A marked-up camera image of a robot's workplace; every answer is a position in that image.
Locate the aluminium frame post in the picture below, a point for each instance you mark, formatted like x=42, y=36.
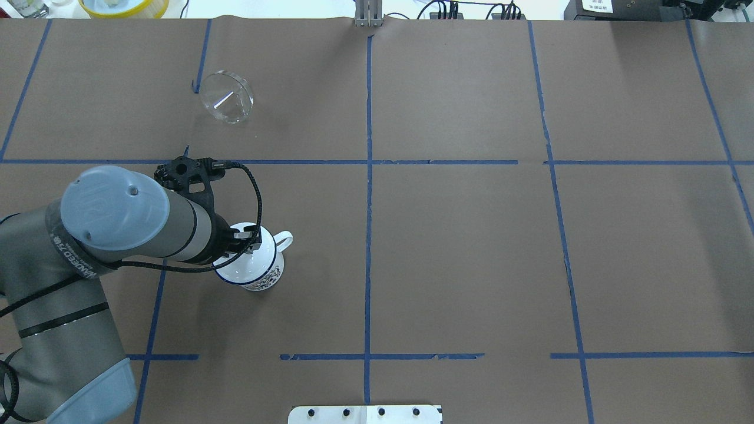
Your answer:
x=368, y=13

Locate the black power strip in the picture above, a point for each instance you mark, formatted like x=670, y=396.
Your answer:
x=481, y=10

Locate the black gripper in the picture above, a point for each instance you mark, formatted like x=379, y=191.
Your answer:
x=220, y=235

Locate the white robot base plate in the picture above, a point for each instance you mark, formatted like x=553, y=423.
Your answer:
x=367, y=414

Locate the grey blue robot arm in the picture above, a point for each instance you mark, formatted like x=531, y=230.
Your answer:
x=71, y=366

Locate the black equipment box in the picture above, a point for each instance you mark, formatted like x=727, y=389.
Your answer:
x=649, y=11

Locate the white enamel mug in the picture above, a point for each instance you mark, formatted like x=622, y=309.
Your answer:
x=260, y=268

